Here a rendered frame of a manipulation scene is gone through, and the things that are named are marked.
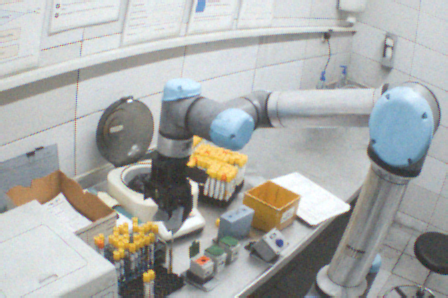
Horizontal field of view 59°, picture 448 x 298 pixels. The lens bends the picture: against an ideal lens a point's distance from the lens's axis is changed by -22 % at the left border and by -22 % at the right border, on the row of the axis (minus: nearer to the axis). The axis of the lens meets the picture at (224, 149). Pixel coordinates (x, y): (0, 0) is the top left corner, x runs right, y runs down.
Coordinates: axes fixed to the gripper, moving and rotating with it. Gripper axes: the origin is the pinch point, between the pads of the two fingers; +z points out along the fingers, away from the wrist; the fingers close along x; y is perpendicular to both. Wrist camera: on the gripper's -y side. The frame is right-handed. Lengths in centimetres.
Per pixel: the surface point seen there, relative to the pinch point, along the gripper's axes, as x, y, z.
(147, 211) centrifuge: -17.2, -10.4, 8.5
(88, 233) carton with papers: -16.3, 14.4, 5.3
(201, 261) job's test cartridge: 6.0, -4.9, 10.0
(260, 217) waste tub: 2.7, -39.1, 12.9
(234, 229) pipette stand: 2.3, -25.1, 11.0
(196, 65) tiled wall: -50, -69, -16
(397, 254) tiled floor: 42, -200, 105
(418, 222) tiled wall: 47, -246, 98
